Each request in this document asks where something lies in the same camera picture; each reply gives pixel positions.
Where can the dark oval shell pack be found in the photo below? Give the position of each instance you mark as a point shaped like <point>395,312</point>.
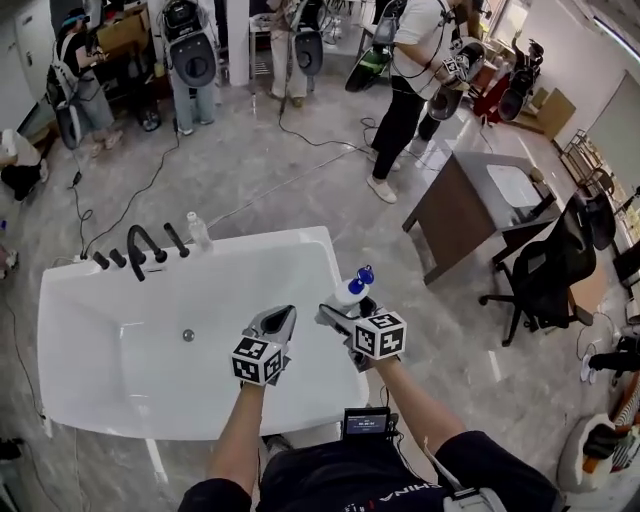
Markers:
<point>450,102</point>
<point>192,60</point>
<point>69,127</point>
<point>517,97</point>
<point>309,50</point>

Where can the clear plastic water bottle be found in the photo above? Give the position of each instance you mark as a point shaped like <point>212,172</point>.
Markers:
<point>199,232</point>

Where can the red case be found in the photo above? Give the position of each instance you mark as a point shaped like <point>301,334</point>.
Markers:
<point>487,97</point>

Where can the light wooden table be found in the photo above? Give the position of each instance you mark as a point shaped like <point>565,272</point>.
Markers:
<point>585,290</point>

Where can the person's left forearm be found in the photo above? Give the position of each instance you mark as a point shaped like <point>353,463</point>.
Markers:
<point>235,440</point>

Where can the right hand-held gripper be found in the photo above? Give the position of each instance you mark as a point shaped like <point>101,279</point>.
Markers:
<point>380,340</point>

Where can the white rectangular basin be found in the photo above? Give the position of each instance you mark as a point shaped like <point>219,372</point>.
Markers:
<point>515,185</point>

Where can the open cardboard box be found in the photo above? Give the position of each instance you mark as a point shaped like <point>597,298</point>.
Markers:
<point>122,30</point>

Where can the small black monitor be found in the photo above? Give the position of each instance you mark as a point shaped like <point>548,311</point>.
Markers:
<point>367,422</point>

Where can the white bathtub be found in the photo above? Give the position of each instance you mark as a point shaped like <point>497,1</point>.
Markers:
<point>150,350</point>

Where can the white spray bottle blue cap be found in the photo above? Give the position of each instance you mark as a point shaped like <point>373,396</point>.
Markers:
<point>345,296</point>

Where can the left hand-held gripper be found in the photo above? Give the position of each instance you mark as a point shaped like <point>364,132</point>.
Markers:
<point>255,360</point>

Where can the green black shell pack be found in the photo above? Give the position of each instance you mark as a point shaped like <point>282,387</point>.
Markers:
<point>367,70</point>

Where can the black office chair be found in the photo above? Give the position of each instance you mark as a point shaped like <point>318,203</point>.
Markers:
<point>545,280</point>

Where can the person's right forearm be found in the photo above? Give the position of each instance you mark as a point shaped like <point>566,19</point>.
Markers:
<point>420,410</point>

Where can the black hand shower wand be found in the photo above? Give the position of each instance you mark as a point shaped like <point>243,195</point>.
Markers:
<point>176,240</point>

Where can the white power strip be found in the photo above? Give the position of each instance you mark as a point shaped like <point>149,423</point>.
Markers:
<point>47,425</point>

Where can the white beanbag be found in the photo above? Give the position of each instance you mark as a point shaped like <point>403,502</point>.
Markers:
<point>575,460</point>

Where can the person's torso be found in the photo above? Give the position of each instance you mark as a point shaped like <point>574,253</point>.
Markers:
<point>340,475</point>

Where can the person's shoe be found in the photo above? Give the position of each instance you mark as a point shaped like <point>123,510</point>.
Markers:
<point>279,445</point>

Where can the black basin faucet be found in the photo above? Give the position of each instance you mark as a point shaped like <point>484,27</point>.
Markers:
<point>545,192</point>

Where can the brown desk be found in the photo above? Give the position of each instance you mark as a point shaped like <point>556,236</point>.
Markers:
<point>450,210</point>

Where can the flat cardboard box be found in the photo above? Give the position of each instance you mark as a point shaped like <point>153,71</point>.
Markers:
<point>550,112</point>

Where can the black faucet knob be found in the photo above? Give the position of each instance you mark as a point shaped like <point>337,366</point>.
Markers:
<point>118,258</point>
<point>101,260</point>

